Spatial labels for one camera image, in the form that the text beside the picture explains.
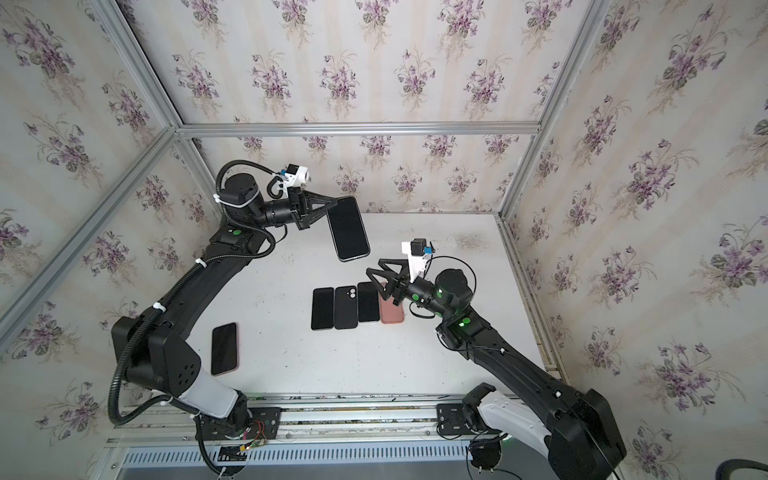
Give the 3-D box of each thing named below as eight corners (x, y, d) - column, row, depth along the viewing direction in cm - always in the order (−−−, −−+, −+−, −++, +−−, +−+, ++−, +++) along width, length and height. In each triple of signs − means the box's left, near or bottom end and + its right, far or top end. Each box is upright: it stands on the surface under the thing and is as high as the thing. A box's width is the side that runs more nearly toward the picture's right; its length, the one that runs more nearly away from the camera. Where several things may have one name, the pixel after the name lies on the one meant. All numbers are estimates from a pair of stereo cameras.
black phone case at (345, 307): (335, 330, 92) (334, 327, 91) (335, 290, 102) (334, 287, 100) (358, 328, 93) (357, 325, 91) (356, 289, 102) (356, 285, 100)
